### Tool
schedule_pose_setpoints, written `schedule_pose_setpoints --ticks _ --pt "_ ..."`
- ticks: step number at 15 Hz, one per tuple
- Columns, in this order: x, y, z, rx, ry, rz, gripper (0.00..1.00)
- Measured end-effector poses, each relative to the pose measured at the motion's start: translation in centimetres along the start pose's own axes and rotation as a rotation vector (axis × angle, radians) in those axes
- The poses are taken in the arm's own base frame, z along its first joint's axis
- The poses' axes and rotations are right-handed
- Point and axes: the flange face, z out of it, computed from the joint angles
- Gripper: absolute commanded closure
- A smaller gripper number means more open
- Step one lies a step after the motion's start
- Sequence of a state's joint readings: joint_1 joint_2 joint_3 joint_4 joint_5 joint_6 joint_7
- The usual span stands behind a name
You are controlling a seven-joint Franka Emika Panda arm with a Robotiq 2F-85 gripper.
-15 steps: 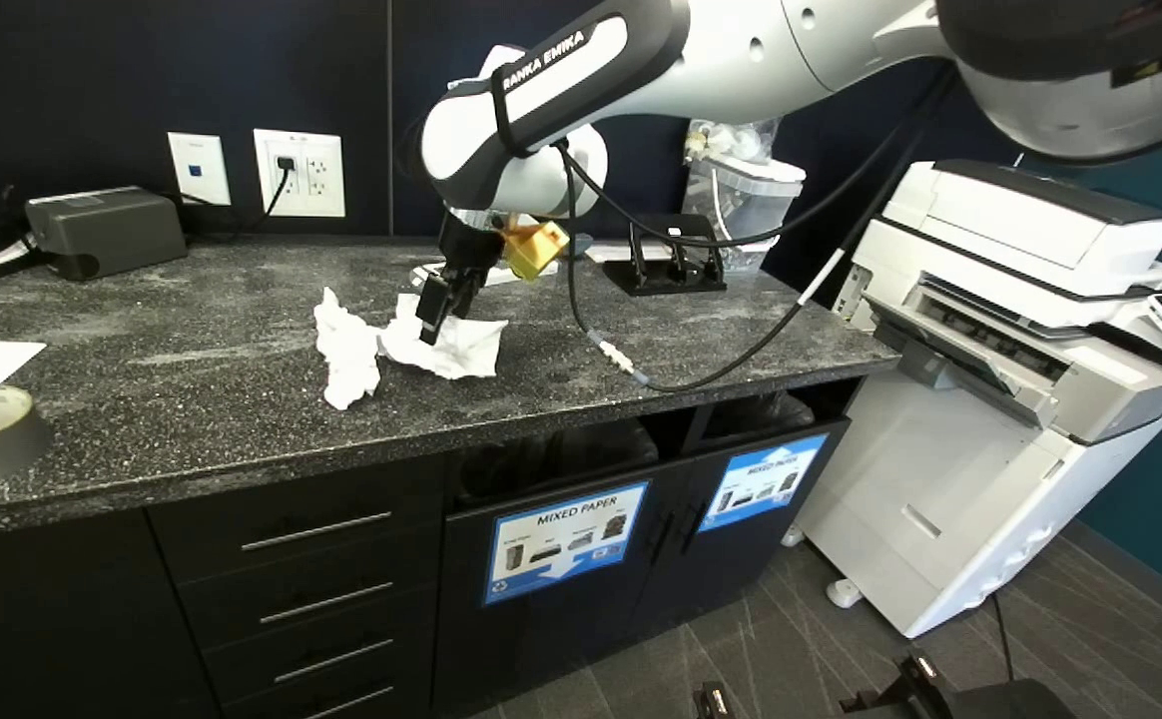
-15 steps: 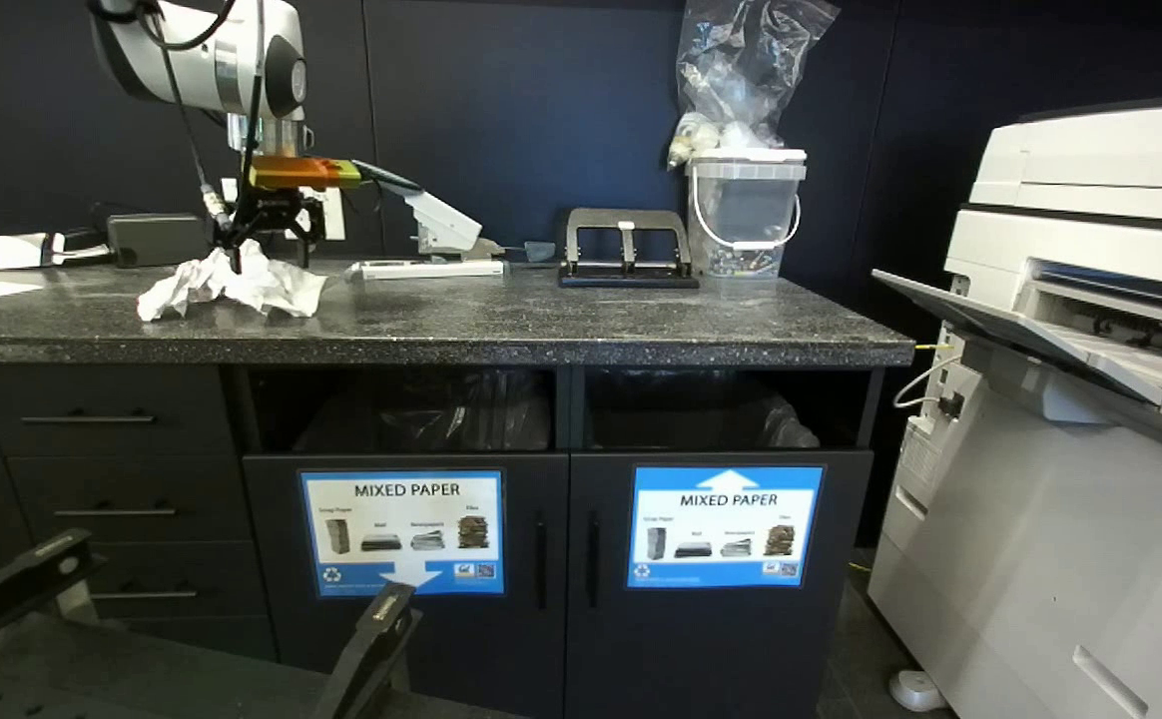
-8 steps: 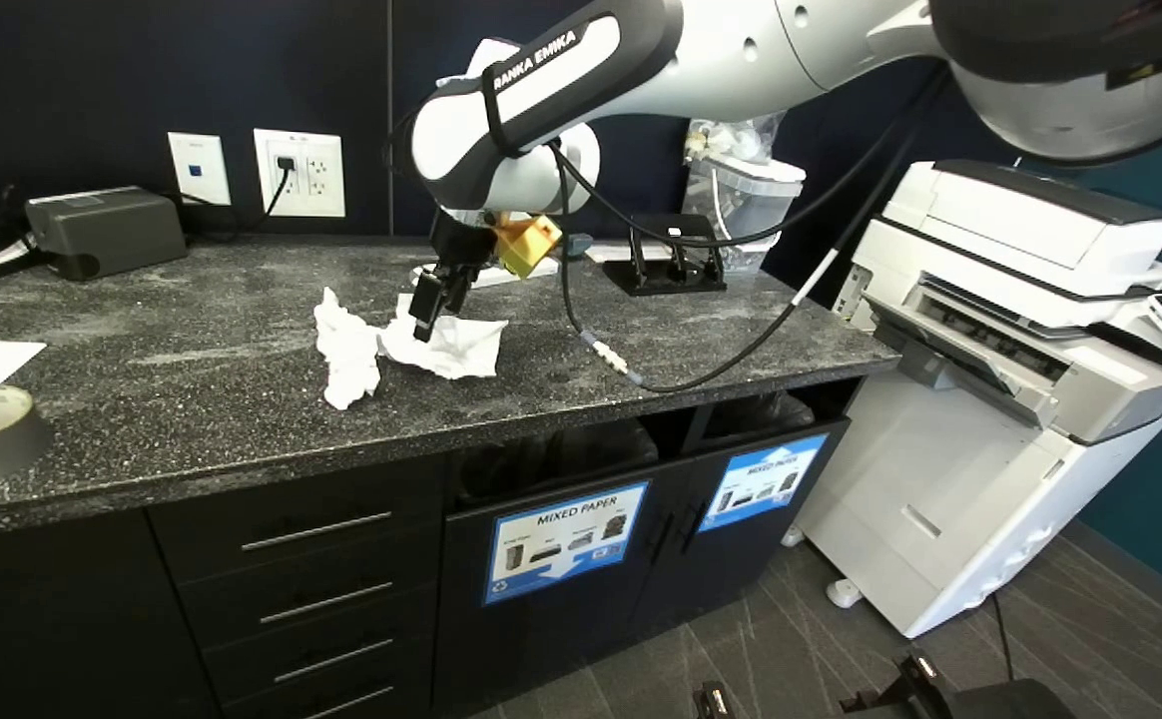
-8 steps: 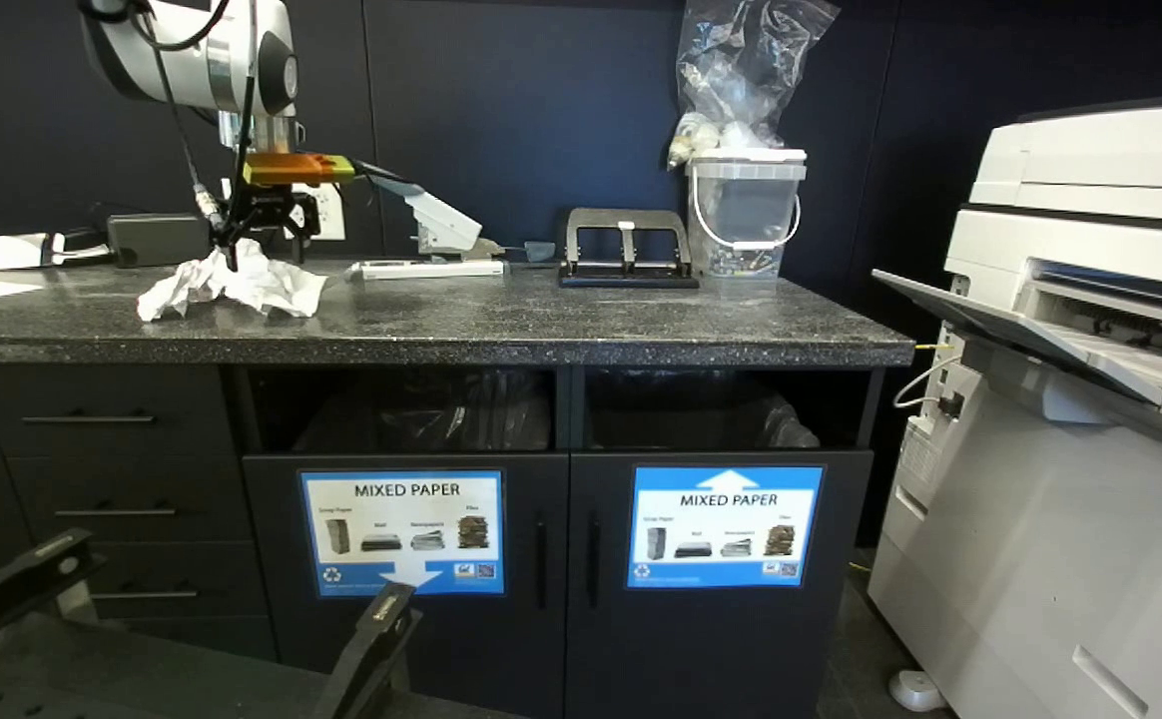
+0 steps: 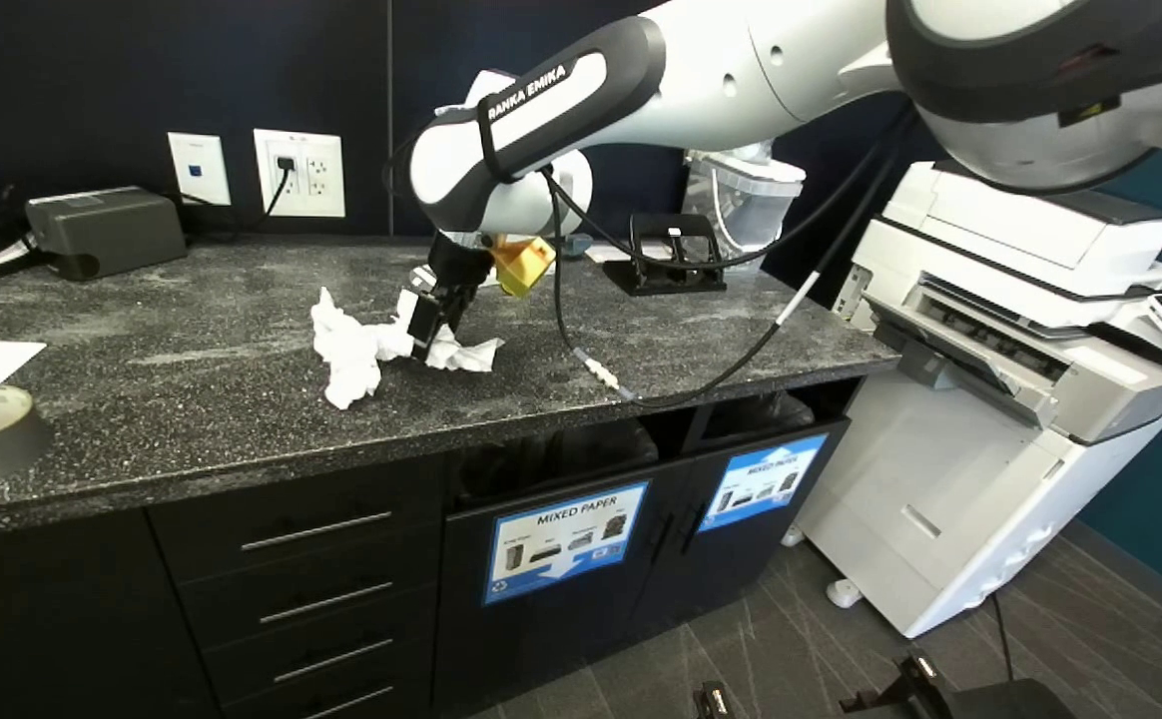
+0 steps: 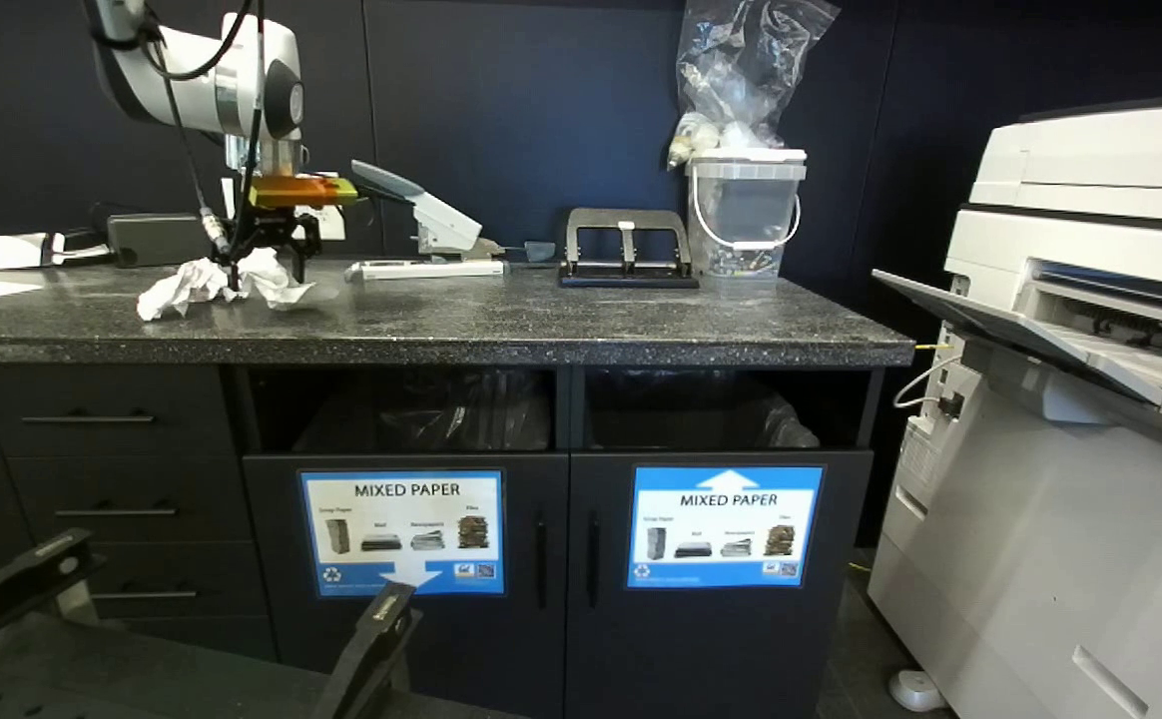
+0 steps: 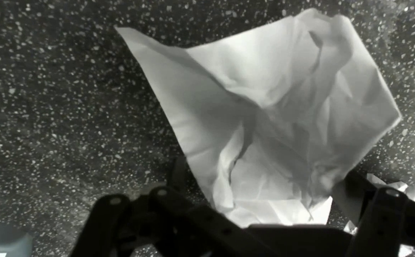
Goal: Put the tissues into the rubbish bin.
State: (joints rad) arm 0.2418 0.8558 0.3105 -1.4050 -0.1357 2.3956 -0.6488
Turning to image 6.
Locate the black base cabinet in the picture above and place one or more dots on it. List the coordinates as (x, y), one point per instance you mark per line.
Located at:
(102, 465)

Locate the dark platform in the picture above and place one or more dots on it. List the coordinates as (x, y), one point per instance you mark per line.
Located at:
(143, 682)

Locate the clear plastic bag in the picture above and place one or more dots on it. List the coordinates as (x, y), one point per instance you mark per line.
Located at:
(746, 64)

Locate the black box device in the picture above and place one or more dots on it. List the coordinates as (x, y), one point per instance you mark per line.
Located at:
(156, 241)

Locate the white printer caster wheel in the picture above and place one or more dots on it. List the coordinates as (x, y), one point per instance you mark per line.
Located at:
(915, 689)

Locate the black angled bar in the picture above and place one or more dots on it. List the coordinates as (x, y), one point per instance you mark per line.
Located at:
(366, 654)

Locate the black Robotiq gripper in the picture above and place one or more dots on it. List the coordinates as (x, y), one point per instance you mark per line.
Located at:
(287, 228)

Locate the white handheld device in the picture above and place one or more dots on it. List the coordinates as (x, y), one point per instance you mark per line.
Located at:
(425, 268)

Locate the white office printer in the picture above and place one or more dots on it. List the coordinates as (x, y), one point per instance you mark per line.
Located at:
(1072, 531)

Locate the wide white wall outlet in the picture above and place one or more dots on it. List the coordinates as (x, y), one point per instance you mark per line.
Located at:
(335, 225)

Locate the clear plastic container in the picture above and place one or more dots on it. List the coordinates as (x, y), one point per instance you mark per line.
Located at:
(746, 212)

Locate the blue mixed paper label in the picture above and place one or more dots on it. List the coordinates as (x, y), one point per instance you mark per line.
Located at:
(724, 523)
(400, 531)

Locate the black frame holder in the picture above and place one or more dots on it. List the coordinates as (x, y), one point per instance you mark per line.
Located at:
(625, 274)

